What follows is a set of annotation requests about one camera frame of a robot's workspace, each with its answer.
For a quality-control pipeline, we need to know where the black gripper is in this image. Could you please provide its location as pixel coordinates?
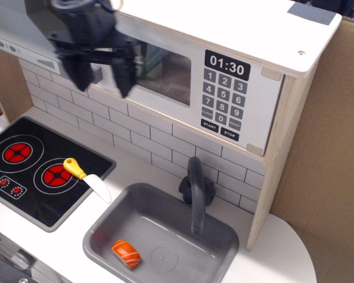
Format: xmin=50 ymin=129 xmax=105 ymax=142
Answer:
xmin=48 ymin=5 xmax=137 ymax=98

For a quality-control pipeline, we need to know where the yellow handled toy knife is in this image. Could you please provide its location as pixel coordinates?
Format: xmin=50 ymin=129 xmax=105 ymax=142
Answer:
xmin=63 ymin=157 xmax=112 ymax=203

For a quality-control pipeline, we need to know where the dark grey toy faucet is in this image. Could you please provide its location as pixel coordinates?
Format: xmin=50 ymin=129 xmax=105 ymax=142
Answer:
xmin=179 ymin=157 xmax=216 ymax=236

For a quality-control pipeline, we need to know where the orange salmon sushi toy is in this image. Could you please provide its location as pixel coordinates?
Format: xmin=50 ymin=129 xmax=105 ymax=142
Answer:
xmin=111 ymin=239 xmax=141 ymax=269

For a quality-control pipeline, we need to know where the wooden microwave cabinet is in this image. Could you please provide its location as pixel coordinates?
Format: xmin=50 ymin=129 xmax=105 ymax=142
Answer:
xmin=65 ymin=0 xmax=343 ymax=252

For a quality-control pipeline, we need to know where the black toy stove top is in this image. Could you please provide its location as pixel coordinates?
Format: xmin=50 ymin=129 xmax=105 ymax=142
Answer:
xmin=0 ymin=117 xmax=116 ymax=232

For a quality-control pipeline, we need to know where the grey tape patch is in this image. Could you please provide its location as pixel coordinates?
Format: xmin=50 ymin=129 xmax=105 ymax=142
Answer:
xmin=287 ymin=2 xmax=336 ymax=25

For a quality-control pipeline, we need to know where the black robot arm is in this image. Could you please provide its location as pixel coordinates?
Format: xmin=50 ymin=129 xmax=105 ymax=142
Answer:
xmin=48 ymin=1 xmax=137 ymax=97

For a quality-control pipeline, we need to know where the brown cardboard panel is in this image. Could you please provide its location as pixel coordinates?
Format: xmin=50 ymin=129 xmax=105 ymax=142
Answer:
xmin=271 ymin=18 xmax=354 ymax=282

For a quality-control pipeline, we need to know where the grey toy sink basin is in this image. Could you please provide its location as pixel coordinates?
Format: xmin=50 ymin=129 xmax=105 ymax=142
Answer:
xmin=83 ymin=183 xmax=239 ymax=282

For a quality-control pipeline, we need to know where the grey oven front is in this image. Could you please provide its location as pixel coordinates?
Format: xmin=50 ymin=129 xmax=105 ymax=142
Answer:
xmin=0 ymin=233 xmax=70 ymax=282

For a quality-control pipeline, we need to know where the green toy vegetable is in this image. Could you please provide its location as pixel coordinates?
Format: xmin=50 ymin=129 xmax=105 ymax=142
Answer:
xmin=135 ymin=48 xmax=169 ymax=80

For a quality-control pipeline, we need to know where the white toy microwave door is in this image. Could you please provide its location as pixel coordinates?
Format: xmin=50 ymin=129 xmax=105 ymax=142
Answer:
xmin=71 ymin=1 xmax=284 ymax=156

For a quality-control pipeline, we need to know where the grey range hood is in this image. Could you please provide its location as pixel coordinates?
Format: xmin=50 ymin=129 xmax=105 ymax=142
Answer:
xmin=0 ymin=1 xmax=69 ymax=79

